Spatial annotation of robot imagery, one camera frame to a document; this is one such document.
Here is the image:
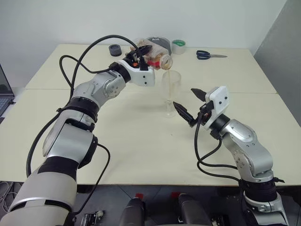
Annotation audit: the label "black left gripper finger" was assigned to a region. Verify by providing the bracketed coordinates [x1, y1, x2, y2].
[135, 44, 153, 57]

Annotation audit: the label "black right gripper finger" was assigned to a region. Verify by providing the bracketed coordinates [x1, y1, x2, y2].
[173, 101, 198, 128]
[190, 88, 207, 102]

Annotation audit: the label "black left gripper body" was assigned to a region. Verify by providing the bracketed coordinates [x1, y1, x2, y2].
[126, 49, 144, 70]

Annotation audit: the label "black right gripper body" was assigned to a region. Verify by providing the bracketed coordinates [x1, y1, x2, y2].
[198, 100, 215, 124]

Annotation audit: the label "clear bottle with red label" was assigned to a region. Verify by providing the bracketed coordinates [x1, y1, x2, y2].
[133, 37, 174, 71]

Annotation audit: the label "clear wine glass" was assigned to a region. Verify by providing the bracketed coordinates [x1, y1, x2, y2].
[161, 70, 182, 118]

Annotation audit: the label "small black round cup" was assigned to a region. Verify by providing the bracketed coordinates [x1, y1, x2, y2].
[109, 44, 122, 57]

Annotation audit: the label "grey oval container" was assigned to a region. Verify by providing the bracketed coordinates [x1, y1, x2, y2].
[145, 36, 172, 55]

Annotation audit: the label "tape roll with green core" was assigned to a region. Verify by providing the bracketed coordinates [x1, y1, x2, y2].
[171, 39, 187, 55]

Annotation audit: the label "grey partition panel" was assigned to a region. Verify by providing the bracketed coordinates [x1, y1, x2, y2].
[253, 0, 301, 116]

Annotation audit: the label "dark rounded shape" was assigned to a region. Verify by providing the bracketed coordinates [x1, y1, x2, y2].
[119, 197, 145, 226]
[177, 193, 208, 226]

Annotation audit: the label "dark laptop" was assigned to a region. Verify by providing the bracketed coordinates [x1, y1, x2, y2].
[0, 63, 15, 118]

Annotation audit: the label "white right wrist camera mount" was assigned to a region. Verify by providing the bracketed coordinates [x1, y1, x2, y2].
[202, 86, 230, 130]

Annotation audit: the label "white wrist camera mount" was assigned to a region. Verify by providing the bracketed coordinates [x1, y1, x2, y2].
[202, 86, 230, 130]
[117, 59, 156, 87]

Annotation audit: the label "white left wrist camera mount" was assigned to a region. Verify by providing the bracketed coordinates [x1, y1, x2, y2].
[117, 59, 156, 87]

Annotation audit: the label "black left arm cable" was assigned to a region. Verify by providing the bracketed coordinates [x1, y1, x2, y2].
[26, 34, 148, 215]

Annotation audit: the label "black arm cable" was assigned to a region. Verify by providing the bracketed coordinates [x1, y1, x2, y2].
[194, 113, 242, 183]
[26, 34, 148, 215]

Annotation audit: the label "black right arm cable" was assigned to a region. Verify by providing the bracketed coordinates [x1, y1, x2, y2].
[194, 113, 242, 183]

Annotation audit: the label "blue handled scissors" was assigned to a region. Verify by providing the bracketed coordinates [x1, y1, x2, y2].
[196, 50, 228, 60]

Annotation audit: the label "black bracket with white knob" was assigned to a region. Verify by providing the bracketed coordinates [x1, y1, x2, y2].
[81, 210, 104, 226]

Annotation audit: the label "white floor cable bundle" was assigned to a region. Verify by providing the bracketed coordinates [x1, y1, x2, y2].
[0, 181, 22, 212]

